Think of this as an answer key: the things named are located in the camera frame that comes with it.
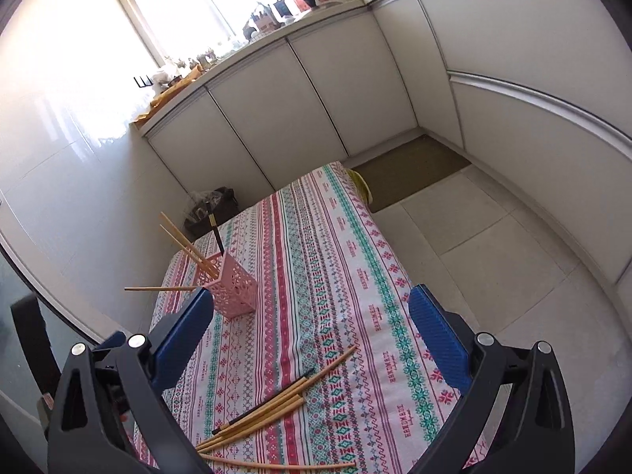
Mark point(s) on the black rack on counter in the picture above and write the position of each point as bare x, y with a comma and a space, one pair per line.
143, 81

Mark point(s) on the bamboo chopstick sticking sideways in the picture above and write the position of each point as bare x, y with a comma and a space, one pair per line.
161, 289

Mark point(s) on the white kitchen cabinets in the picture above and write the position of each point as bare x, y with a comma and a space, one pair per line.
536, 92

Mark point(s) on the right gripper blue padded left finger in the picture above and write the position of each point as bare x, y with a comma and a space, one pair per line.
110, 415

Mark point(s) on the yellow chair under table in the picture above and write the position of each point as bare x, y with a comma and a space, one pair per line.
361, 187

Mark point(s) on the brown floor mat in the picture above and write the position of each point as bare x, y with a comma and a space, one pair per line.
407, 169

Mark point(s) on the long bamboo chopstick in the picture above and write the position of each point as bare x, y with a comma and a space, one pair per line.
303, 386

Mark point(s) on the pink perforated utensil holder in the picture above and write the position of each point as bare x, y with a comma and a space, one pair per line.
234, 291

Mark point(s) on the yellow cloth on counter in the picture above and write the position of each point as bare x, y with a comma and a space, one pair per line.
162, 99

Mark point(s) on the patterned tablecloth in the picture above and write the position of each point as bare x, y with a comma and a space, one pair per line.
327, 280

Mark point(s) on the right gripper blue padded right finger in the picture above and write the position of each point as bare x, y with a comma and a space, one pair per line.
535, 433

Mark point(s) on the countertop clutter items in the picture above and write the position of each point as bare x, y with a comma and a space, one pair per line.
276, 10

